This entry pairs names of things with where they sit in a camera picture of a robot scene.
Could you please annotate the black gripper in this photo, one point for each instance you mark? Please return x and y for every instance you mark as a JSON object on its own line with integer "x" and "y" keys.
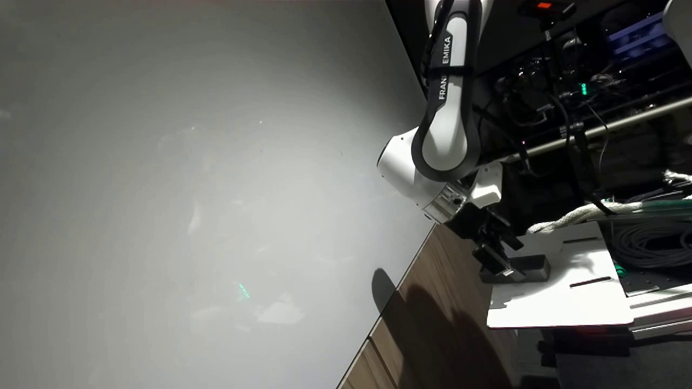
{"x": 484, "y": 226}

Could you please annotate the large white whiteboard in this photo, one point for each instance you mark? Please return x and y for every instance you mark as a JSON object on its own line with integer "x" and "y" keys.
{"x": 181, "y": 217}

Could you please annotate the long metal rod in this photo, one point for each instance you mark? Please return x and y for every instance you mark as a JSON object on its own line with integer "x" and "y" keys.
{"x": 613, "y": 122}

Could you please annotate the black equipment rack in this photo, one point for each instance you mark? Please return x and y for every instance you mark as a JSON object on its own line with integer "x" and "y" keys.
{"x": 548, "y": 44}

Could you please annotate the green flat strip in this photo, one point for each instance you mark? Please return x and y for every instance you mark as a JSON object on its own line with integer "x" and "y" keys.
{"x": 667, "y": 205}

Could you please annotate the blue box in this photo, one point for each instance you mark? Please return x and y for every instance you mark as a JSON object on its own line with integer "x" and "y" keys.
{"x": 642, "y": 35}

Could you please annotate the white flat tray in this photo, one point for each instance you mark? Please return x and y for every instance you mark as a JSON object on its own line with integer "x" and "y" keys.
{"x": 560, "y": 303}

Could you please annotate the aluminium rail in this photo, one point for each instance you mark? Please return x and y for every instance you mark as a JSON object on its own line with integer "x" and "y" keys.
{"x": 662, "y": 309}

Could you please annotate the black felt duster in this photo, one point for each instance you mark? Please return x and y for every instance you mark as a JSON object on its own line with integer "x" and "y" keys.
{"x": 531, "y": 270}

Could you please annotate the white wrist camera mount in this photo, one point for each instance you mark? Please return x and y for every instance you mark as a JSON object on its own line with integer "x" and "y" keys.
{"x": 487, "y": 187}

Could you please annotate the black camera stand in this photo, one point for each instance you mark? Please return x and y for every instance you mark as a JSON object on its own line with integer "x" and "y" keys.
{"x": 581, "y": 162}

